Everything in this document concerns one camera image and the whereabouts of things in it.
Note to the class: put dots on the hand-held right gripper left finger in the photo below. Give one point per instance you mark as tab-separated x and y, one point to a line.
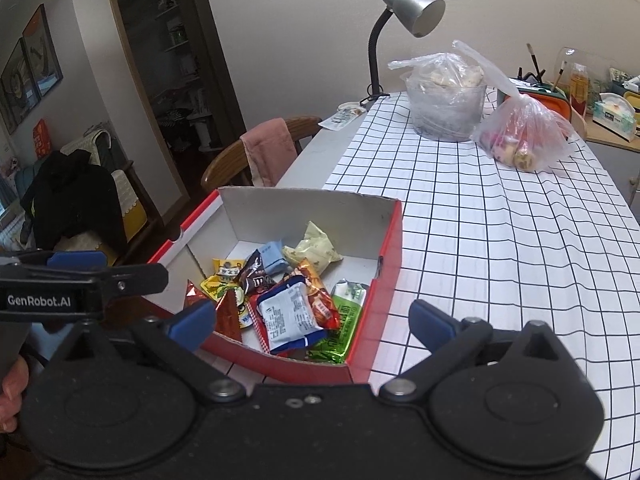
192	320

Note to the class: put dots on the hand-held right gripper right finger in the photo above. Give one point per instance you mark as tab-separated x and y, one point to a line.
429	321

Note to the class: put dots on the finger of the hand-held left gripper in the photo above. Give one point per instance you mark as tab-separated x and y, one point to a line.
75	259

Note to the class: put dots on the red-brown triangular snack packet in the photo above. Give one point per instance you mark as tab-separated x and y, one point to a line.
227	320

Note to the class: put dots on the yellow cartoon jelly pack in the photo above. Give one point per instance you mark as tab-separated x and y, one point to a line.
217	287

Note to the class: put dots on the yellow snack packet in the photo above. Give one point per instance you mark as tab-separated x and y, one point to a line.
229	269

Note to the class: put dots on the red cardboard box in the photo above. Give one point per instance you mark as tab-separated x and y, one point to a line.
385	260

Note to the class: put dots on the dark brown snack packet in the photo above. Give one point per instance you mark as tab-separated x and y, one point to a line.
256	276

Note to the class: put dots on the green snack packet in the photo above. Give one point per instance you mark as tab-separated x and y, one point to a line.
347	322

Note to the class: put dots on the white and blue snack packet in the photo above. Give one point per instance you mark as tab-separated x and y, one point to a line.
290	315

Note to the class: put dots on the light blue snack packet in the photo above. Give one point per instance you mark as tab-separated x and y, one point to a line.
274	256

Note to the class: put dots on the large red chips packet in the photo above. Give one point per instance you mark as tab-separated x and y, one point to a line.
322	305

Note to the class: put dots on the cream snack packet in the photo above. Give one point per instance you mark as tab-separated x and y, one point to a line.
317	249

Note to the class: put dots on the person's left hand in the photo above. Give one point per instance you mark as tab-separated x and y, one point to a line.
12	395

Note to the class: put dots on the black jacket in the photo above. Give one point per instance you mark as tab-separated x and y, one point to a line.
75	200

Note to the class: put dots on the chair with cream cushion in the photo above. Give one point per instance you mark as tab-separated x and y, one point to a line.
131	205

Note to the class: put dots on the checkered tablecloth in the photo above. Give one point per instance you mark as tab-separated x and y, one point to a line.
500	260

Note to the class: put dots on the red paper sign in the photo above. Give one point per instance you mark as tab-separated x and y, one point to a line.
42	137

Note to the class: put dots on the wooden chair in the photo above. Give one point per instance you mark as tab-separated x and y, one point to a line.
225	165

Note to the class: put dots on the pink towel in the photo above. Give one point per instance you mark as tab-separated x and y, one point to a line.
267	152

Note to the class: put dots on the pinkish plastic bag of food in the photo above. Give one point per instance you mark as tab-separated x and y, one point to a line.
525	135

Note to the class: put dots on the clear plastic bag with tub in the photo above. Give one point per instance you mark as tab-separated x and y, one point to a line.
445	105

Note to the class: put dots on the printed paper packet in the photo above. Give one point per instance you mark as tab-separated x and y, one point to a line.
340	117

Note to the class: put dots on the white cabinet with wooden top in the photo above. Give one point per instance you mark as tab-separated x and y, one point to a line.
615	165

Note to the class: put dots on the orange collapsible basin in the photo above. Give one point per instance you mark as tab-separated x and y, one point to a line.
555	102

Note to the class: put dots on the green and white tissue box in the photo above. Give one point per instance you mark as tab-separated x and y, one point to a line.
615	120

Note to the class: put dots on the orange drink bottle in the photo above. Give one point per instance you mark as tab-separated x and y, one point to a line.
580	90

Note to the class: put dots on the brown calligraphy brush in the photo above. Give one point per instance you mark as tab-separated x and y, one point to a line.
560	76

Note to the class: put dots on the black calligraphy brush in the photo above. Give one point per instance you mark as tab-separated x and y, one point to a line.
534	62

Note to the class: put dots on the yellow tissue holder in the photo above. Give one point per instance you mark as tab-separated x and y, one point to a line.
634	100

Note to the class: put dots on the dark printed box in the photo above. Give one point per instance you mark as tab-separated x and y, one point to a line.
617	76

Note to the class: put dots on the grey desk lamp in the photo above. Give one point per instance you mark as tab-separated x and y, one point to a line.
415	7

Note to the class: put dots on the white marker tube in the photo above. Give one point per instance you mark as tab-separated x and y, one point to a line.
632	81

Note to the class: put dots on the dark framed wall picture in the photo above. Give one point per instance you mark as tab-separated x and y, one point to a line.
44	52
17	90

